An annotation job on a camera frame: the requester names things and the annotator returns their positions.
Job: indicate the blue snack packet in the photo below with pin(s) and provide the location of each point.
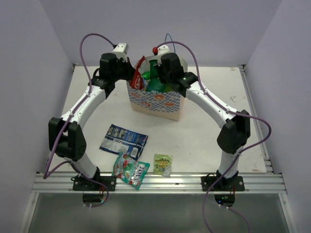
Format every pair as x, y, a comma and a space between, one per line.
120, 140

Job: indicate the green Real chips bag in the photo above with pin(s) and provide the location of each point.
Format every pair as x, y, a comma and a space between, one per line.
155, 85

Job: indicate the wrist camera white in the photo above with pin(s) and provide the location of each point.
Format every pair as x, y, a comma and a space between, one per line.
120, 50
158, 52

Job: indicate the red Chuba chips bag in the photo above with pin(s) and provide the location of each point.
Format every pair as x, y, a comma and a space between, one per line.
142, 66

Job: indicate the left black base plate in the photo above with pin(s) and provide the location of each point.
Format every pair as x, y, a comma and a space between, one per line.
102, 183

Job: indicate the Fox's candy packet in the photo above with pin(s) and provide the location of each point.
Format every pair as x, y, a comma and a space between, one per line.
129, 170

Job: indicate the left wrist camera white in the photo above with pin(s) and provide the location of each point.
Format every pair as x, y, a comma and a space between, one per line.
120, 50

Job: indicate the green Chuba cassava chips bag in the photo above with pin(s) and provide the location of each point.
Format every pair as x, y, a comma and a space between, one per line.
146, 76

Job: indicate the checkered paper bag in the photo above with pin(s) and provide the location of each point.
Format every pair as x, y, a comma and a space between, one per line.
167, 105

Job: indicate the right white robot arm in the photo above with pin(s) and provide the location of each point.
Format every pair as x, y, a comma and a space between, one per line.
235, 129

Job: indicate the aluminium mounting rail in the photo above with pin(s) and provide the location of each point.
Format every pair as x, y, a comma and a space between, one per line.
178, 183

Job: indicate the small yellow-green candy packet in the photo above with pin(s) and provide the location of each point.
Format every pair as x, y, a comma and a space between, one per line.
162, 165

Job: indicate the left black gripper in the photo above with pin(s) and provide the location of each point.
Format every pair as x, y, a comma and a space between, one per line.
129, 69

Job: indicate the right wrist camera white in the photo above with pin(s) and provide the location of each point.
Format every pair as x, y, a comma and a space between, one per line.
158, 52

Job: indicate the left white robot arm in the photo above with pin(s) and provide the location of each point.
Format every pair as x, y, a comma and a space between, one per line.
66, 138

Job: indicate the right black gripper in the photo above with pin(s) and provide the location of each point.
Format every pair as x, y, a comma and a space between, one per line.
165, 82

